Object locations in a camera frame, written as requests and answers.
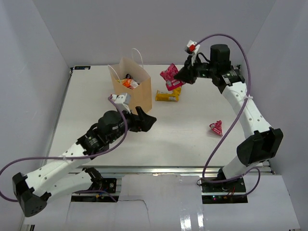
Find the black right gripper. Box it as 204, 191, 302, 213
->
174, 55, 217, 85

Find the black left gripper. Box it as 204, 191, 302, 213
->
108, 106, 156, 143

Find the pink square snack packet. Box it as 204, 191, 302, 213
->
160, 64, 185, 91

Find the orange snack packet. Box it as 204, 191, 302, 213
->
120, 79, 139, 90

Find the small red triangular snack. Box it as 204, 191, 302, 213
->
209, 120, 223, 137

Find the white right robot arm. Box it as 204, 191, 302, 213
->
174, 40, 283, 192

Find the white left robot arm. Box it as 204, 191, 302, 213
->
12, 106, 156, 218

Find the brown paper bag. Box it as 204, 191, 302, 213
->
108, 48, 152, 113

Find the yellow snack bar upper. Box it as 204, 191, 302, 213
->
173, 87, 181, 95

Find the yellow snack bar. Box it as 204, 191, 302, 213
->
173, 87, 181, 95
155, 90, 180, 102

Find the yellow snack bar lower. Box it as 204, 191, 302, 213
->
155, 90, 180, 102

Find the white front cover sheet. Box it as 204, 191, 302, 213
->
25, 175, 300, 231

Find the blue corner marker tag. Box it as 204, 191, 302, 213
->
74, 65, 91, 70

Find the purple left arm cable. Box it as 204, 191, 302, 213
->
0, 95, 128, 202

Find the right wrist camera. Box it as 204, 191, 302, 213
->
185, 40, 200, 65

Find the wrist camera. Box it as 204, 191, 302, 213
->
185, 40, 200, 65
111, 93, 131, 112

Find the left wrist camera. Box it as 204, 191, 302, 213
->
111, 93, 131, 112

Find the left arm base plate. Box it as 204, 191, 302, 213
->
71, 178, 118, 203

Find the aluminium front rail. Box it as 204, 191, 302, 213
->
69, 165, 272, 175

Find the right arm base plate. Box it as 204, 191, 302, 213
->
197, 178, 248, 205

